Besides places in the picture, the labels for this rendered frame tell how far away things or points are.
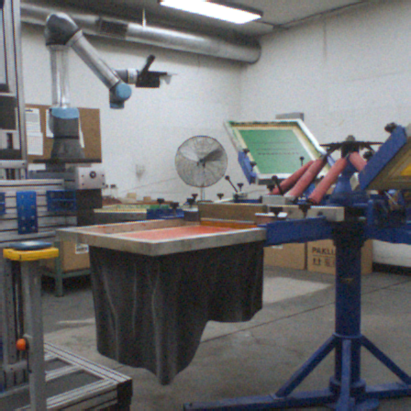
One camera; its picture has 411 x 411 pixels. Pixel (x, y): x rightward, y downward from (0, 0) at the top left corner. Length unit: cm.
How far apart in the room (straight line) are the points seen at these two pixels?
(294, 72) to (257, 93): 66
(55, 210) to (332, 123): 492
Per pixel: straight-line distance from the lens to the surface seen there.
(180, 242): 154
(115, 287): 184
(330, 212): 205
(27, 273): 174
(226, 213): 209
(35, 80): 591
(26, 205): 228
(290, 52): 728
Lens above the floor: 118
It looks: 7 degrees down
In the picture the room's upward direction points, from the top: 1 degrees counter-clockwise
